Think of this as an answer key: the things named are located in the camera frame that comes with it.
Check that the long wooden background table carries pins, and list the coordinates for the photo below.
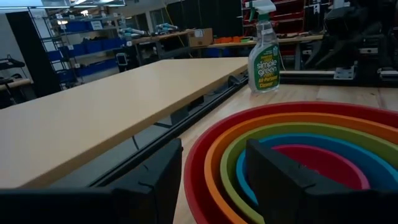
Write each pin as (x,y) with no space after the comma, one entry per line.
(289,41)

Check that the beige wooden desk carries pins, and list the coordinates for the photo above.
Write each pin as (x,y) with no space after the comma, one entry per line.
(93,109)

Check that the orange bowl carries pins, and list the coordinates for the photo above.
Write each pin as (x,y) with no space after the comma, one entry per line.
(295,118)

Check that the red shelving rack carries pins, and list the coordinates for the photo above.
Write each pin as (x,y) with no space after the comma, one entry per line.
(287,15)

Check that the green bowl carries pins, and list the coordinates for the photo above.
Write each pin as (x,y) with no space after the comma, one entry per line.
(311,127)

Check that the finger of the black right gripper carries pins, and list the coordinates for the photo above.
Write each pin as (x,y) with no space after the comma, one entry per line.
(311,54)
(326,56)

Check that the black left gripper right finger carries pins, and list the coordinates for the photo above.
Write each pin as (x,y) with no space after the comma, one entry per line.
(295,202)

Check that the orange parts on table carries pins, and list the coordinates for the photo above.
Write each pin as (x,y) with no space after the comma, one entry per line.
(228,40)

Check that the clear cleaner spray bottle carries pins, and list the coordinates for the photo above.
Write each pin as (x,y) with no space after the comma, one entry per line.
(264,71)

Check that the brown cardboard box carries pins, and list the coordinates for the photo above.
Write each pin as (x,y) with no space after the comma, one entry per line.
(200,38)

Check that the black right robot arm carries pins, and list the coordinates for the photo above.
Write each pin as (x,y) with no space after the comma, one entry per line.
(363,25)

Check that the shelf rack with blue bins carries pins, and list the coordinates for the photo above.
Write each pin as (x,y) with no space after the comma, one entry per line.
(90,45)

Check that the tall black cabinet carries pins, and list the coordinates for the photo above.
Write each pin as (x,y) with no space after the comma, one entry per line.
(32,53)

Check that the wooden workbench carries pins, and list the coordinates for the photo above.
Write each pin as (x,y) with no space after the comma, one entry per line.
(161,39)

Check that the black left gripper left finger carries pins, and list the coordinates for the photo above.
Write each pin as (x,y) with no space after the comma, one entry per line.
(124,202)

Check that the blue bowl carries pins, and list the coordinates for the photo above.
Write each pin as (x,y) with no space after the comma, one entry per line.
(373,168)

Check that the large red bowl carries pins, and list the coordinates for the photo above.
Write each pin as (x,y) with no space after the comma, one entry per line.
(280,109)

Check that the small pink bowl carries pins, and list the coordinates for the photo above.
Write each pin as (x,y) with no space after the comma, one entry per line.
(326,168)

